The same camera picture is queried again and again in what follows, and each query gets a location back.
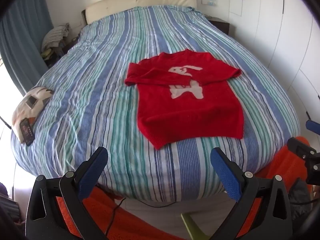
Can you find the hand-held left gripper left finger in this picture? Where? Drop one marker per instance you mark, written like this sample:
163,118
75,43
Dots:
91,175

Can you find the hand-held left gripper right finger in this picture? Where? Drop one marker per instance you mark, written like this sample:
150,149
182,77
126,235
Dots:
226,175

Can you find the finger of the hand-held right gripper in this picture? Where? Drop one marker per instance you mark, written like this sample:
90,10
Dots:
313,125
300,147

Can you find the red sweater with white animal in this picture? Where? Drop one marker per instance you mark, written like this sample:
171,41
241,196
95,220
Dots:
190,115

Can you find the pile of clothes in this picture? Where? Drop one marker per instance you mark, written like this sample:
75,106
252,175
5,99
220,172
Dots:
55,35

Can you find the orange shaggy rug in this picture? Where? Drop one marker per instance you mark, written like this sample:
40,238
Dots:
282,165

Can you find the dark grey bag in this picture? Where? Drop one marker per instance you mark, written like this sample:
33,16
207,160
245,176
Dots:
298,195

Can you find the yellow-green plastic piece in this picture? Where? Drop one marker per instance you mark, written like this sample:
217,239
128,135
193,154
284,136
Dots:
192,227

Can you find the black smartphone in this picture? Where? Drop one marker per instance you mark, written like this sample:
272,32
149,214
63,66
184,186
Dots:
27,132

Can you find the striped blue green bedspread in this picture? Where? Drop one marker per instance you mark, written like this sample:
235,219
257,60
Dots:
100,92

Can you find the dark striped cloth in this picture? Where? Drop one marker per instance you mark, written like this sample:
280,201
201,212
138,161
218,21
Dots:
8,210

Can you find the patterned cream pillow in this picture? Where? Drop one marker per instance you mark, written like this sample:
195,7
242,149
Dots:
25,107

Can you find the white wardrobe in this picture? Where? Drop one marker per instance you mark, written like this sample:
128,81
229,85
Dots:
282,30

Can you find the dark wooden nightstand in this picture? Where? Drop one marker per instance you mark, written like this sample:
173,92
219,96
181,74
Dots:
221,25

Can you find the blue curtain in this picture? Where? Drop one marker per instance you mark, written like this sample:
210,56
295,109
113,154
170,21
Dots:
22,37

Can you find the white wall socket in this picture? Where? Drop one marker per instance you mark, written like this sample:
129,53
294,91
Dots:
209,1

